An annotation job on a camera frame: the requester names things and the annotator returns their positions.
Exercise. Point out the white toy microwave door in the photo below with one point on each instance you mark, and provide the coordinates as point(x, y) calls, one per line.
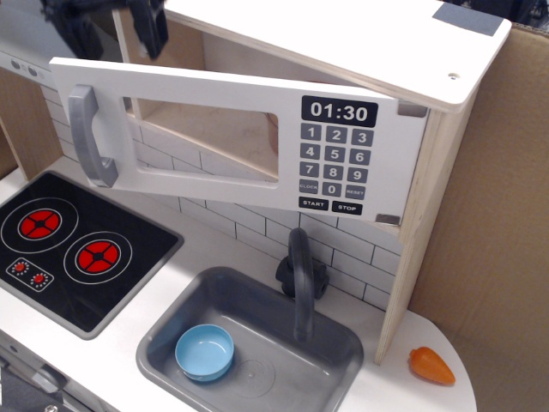
point(328, 149)

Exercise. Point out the dark grey toy faucet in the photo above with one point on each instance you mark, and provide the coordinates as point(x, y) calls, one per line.
point(303, 280)

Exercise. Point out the white wooden microwave cabinet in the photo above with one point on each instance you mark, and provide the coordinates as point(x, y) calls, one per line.
point(391, 47)

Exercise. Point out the grey microwave door handle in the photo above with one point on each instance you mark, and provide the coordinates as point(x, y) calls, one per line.
point(83, 107)

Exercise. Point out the orange toy carrot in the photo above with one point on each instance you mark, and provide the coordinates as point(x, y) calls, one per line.
point(426, 363)

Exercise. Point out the light blue bowl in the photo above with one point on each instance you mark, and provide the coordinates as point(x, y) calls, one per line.
point(204, 352)

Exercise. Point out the brown cardboard panel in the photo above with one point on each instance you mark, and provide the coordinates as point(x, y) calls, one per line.
point(484, 278)

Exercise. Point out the grey tape patch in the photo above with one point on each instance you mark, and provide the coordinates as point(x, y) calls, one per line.
point(468, 19)

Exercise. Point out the grey range hood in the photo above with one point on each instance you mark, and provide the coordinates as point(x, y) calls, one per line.
point(29, 42)

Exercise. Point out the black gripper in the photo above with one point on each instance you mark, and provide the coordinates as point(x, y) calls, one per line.
point(83, 40)

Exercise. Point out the black toy stovetop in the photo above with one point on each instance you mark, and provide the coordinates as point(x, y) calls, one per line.
point(75, 256)

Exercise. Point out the grey toy sink basin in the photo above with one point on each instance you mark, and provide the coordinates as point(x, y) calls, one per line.
point(270, 370)

